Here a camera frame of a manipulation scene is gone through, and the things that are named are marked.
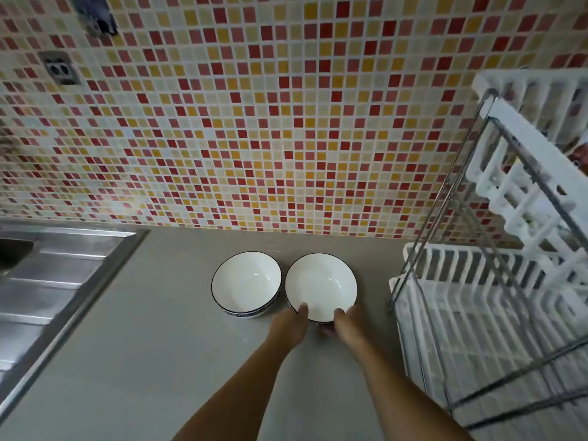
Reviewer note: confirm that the white plastic upper rack tray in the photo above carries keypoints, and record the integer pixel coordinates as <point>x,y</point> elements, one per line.
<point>528,146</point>

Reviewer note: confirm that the white plastic rack tray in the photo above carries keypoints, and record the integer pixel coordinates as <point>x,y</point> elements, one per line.
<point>487,326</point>
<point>528,146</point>

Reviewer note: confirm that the person's right hand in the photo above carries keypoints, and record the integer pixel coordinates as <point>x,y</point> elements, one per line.
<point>351,328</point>

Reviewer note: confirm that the grey wall socket box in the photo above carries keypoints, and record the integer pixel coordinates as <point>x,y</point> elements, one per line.
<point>94,14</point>

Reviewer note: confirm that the grey wall power socket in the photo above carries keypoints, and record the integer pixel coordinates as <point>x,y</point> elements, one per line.
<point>59,68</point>

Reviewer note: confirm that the person's right forearm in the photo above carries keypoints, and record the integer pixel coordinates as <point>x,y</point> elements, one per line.
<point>404,390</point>

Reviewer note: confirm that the person's left forearm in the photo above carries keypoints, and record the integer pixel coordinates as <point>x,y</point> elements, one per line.
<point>234,390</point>

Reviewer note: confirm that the person's right thumb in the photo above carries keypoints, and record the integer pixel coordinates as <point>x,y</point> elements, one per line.
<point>339,316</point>

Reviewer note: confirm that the white plastic lower rack tray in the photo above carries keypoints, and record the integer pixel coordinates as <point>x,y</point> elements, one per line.
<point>487,326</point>

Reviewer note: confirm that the person's left hand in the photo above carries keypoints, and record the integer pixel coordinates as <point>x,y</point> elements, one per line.
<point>290,326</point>

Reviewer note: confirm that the person's left thumb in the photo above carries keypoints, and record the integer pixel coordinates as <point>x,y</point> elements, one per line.
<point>303,310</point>

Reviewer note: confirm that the metal dish rack frame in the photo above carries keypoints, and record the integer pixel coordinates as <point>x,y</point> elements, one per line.
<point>477,252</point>

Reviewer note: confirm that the stainless steel sink drainboard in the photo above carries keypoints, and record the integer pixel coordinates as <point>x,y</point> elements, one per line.
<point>50,289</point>

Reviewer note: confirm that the white bowl with dark rim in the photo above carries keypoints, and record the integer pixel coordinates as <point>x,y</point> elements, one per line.
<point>321,287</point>
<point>246,284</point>

